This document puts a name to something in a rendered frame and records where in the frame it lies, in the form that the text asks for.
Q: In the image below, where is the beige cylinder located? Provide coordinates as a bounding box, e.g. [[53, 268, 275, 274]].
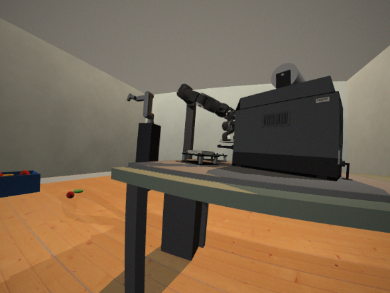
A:
[[271, 63, 306, 88]]

